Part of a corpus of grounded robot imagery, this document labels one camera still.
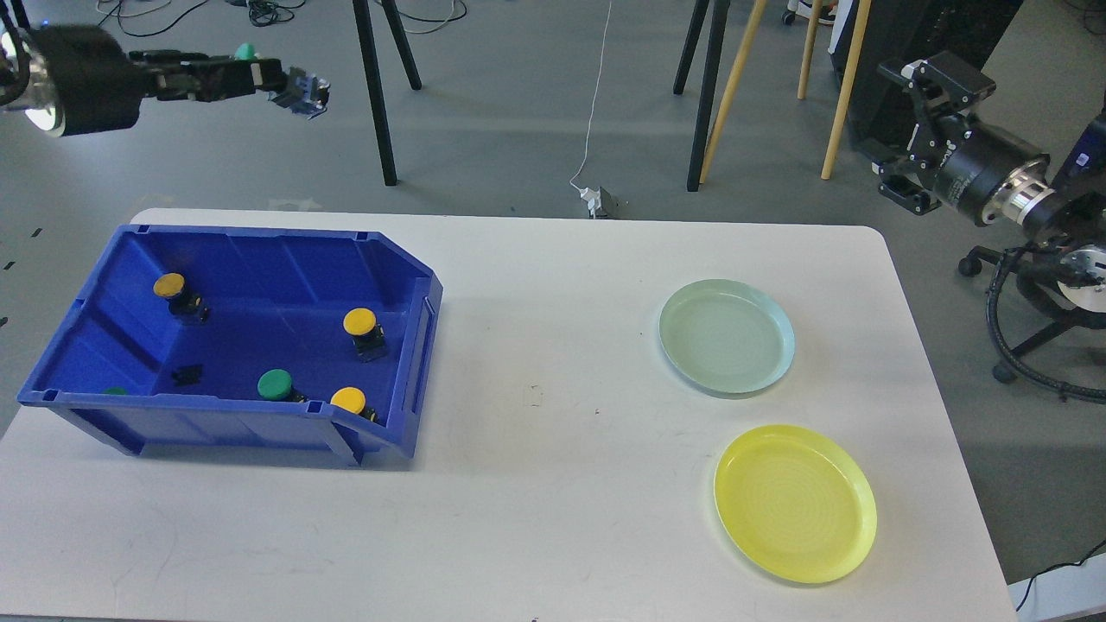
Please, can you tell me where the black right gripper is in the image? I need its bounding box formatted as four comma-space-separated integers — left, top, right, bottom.
860, 51, 1051, 227

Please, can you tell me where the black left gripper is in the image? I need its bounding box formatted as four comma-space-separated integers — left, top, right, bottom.
30, 25, 328, 137

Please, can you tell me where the yellow push button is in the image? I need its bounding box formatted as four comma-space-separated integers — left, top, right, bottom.
328, 386, 377, 422
342, 307, 388, 362
152, 272, 210, 324

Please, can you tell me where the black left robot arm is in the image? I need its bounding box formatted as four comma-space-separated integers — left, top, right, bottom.
3, 25, 328, 137

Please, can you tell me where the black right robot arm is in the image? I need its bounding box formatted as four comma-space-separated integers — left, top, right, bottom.
873, 51, 1103, 314

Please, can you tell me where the light green plate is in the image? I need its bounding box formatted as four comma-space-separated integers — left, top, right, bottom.
658, 279, 797, 397

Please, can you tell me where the small black button part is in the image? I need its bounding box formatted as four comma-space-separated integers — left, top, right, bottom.
170, 364, 204, 387

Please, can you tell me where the yellow push button front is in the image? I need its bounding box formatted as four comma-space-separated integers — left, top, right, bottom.
328, 386, 377, 422

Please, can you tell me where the yellow plate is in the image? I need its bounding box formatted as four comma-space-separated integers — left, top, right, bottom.
714, 424, 878, 584

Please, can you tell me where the black computer tower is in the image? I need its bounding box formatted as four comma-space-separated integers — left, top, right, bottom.
847, 1, 1022, 159

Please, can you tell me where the wooden easel leg right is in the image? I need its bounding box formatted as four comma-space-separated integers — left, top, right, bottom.
820, 0, 873, 182

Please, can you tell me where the wooden easel leg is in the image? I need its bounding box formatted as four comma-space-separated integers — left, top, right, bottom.
797, 0, 824, 101
698, 1, 768, 185
820, 0, 873, 182

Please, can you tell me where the black tripod legs left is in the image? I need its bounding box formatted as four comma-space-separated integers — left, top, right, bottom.
352, 1, 422, 187

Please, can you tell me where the wooden easel leg middle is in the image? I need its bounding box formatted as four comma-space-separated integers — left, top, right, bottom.
797, 0, 824, 101

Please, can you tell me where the wooden easel leg left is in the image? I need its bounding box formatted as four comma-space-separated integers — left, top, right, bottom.
698, 1, 768, 185

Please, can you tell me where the blue plastic storage bin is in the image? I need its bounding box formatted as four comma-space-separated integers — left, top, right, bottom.
17, 225, 442, 466

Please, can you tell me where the black stand legs centre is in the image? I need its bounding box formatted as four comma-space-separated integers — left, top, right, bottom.
672, 0, 731, 193

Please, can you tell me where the white power adapter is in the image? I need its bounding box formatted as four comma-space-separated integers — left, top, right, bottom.
578, 187, 619, 219

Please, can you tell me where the black corrugated cable right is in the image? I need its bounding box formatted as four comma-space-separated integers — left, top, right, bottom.
985, 246, 1106, 405

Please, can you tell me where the white cable on floor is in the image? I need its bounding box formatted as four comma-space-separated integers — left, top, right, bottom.
568, 0, 613, 193

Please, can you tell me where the black cable lower right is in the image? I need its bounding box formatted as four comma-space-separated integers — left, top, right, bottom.
1018, 537, 1106, 611

